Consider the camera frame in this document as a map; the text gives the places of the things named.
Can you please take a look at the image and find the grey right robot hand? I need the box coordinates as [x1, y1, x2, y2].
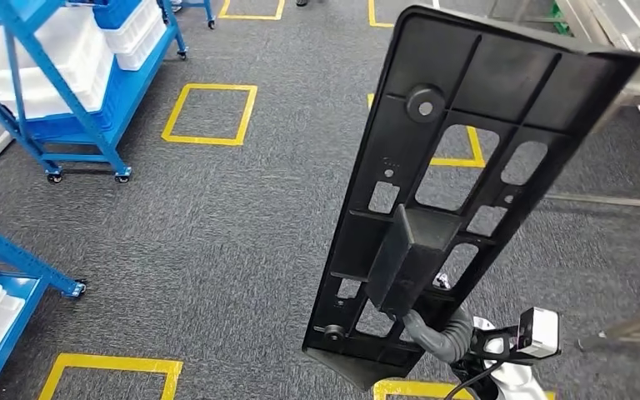
[402, 308, 451, 361]

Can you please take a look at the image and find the blue metal shelf rack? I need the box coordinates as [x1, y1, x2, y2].
[178, 0, 216, 30]
[0, 212, 88, 400]
[0, 0, 190, 185]

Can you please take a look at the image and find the stainless steel side table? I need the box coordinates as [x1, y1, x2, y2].
[485, 0, 640, 352]

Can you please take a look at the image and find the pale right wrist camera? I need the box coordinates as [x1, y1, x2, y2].
[516, 307, 563, 360]

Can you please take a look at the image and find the black plastic panel part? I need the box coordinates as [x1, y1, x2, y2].
[302, 5, 640, 392]

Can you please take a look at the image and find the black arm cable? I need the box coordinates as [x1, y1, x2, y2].
[443, 358, 512, 400]

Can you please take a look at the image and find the blue plastic bin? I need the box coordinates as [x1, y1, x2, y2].
[92, 0, 144, 30]

